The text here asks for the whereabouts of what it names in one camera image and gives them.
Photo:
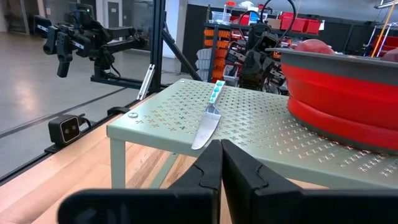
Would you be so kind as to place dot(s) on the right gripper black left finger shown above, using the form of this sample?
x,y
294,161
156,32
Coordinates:
x,y
205,174

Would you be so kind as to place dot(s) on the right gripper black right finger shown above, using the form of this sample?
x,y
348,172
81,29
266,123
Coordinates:
x,y
248,177

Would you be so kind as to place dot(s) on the dark red plum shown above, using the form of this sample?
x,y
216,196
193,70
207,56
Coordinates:
x,y
391,55
314,46

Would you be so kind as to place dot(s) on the red and grey collapsible colander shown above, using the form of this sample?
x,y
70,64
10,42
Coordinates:
x,y
342,93

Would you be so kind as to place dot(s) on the black background robot arm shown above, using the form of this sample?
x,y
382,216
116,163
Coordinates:
x,y
93,37

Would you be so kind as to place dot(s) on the green perforated metal shelf riser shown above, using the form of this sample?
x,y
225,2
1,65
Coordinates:
x,y
248,118

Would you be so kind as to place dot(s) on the clear plastic container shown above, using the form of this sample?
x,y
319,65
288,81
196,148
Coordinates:
x,y
221,17

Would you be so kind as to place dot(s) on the storage rack with red bins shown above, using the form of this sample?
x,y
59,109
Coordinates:
x,y
298,25

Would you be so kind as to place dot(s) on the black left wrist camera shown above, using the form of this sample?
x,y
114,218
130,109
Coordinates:
x,y
267,42

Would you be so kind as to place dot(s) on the silver metal bracket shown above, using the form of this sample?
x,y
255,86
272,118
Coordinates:
x,y
145,82

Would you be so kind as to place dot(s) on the black table-level camera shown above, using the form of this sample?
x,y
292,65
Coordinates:
x,y
64,129

